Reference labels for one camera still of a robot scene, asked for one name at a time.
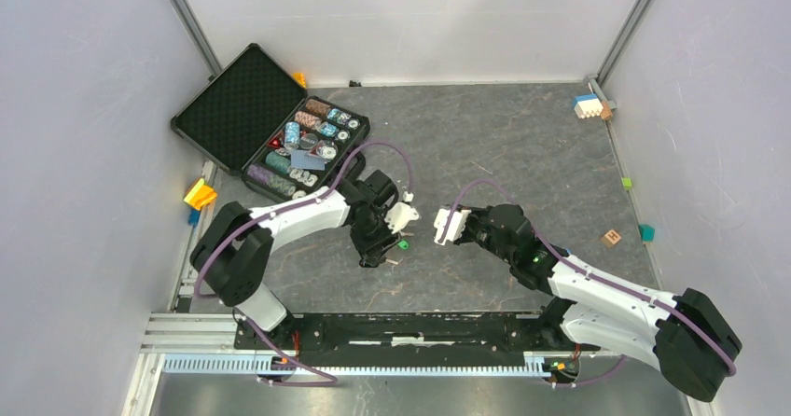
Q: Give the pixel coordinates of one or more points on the orange block behind case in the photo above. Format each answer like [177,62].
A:
[300,79]

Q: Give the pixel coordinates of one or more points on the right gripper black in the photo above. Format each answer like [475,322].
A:
[476,212]

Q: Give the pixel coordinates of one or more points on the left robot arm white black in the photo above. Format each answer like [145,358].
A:
[232,254]

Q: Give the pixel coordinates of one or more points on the wooden letter cube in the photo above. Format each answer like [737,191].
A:
[611,238]

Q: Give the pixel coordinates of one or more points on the black poker chip case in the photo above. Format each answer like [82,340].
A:
[254,114]

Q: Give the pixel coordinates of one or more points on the key with black tag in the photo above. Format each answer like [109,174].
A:
[389,261]

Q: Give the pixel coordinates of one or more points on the key with green tag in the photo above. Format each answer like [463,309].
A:
[404,241]

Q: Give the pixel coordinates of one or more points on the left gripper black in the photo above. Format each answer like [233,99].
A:
[373,251]

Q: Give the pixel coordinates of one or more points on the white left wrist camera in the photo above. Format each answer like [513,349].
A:
[401,214]

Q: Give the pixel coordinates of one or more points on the teal cube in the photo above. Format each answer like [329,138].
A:
[647,233]

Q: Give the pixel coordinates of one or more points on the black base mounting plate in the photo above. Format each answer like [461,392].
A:
[420,339]

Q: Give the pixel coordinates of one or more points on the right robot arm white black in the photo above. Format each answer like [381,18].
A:
[684,337]

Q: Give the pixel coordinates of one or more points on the white blue toy brick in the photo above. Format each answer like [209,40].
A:
[588,106]

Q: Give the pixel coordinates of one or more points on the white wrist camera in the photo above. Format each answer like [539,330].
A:
[449,225]
[401,214]

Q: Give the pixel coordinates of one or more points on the blue card in case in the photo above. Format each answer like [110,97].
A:
[302,159]

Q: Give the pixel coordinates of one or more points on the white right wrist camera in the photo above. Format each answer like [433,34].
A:
[449,225]

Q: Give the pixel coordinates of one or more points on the yellow orange toy block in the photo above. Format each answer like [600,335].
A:
[199,195]

